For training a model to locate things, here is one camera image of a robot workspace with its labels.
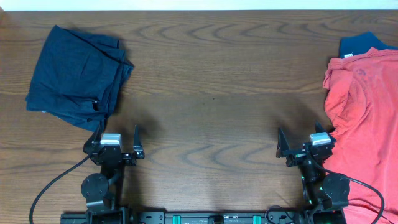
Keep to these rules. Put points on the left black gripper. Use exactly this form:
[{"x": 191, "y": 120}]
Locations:
[{"x": 130, "y": 160}]

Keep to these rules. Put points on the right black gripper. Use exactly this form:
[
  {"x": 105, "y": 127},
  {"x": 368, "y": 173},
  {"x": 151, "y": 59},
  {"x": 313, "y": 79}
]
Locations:
[{"x": 284, "y": 151}]

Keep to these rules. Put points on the coral red t-shirt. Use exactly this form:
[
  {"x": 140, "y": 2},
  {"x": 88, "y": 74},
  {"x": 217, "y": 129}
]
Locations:
[{"x": 362, "y": 107}]

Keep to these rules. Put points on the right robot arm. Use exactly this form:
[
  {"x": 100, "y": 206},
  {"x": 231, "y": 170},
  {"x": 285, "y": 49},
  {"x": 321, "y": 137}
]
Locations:
[{"x": 326, "y": 193}]

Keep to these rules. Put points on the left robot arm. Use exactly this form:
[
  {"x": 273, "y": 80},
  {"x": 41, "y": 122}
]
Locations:
[{"x": 102, "y": 191}]

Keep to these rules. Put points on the folded dark navy garment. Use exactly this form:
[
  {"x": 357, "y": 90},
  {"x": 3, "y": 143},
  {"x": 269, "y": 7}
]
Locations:
[{"x": 78, "y": 77}]

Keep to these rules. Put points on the blue garment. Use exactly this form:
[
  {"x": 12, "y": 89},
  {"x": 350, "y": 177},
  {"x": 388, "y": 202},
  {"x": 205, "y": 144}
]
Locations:
[{"x": 360, "y": 44}]

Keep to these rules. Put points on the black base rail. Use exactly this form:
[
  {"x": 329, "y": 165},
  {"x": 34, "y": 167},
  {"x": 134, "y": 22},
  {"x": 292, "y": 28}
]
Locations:
[{"x": 268, "y": 217}]

